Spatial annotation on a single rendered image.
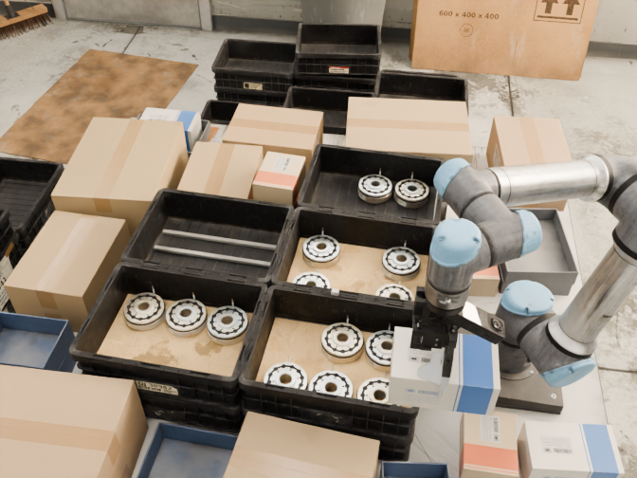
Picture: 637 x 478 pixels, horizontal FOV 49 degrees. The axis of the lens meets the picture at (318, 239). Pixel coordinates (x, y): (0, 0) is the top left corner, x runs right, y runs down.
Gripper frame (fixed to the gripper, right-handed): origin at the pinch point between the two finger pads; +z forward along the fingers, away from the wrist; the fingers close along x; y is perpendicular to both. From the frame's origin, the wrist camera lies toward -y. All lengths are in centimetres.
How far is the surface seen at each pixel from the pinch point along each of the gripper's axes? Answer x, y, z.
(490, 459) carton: -0.2, -14.5, 33.4
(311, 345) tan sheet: -21.7, 29.3, 27.6
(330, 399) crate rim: -0.6, 22.0, 17.6
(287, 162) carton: -81, 45, 18
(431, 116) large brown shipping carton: -116, 3, 21
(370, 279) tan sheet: -46, 17, 28
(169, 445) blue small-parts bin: 3, 60, 40
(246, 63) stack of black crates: -228, 93, 72
